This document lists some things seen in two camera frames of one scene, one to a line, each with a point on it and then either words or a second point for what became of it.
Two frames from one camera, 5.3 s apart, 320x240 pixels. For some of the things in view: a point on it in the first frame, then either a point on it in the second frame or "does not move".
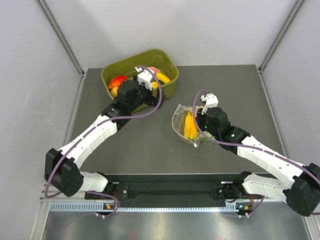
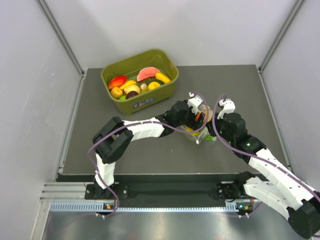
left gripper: [152, 100] -> [193, 123]
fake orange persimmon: [114, 91] does not move
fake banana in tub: [160, 76] does not move
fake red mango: [116, 81] does not move
